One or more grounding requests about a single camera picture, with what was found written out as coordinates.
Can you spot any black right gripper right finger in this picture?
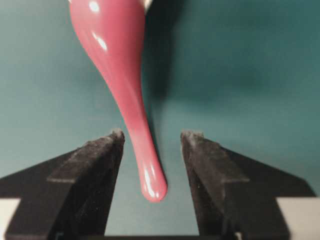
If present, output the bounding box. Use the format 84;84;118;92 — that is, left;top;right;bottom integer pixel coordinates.
180;130;320;240

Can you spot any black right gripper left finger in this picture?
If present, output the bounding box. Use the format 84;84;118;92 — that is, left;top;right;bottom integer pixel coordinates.
0;129;125;240

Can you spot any pink plastic spoon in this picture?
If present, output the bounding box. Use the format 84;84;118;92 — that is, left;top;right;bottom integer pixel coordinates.
69;0;168;203

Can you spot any speckled ceramic spoon rest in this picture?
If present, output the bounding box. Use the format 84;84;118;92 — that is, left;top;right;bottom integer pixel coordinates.
143;0;153;9

